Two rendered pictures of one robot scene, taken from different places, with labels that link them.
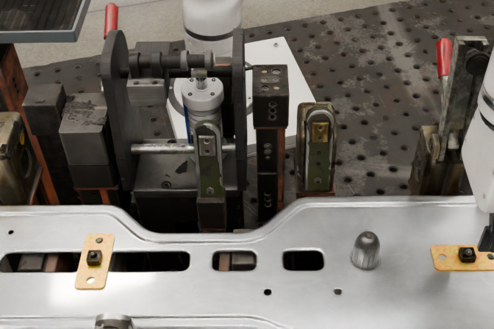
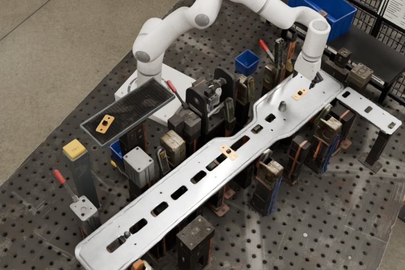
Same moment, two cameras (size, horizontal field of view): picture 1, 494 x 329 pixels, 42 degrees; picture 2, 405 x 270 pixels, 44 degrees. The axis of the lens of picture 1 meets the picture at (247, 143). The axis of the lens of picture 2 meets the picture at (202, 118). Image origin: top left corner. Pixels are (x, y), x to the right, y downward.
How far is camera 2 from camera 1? 1.54 m
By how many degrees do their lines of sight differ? 33
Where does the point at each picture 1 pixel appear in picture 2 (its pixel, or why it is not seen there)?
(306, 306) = (282, 127)
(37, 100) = (178, 122)
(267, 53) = not seen: hidden behind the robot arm
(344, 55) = (168, 50)
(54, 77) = (72, 126)
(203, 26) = (155, 70)
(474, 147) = (301, 67)
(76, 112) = (187, 119)
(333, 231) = (269, 107)
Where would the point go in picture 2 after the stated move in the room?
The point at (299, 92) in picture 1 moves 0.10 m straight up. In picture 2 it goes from (177, 75) to (177, 61)
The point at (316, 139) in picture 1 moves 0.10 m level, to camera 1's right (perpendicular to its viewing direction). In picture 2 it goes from (251, 85) to (266, 74)
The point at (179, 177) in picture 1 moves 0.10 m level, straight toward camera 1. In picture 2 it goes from (213, 121) to (232, 132)
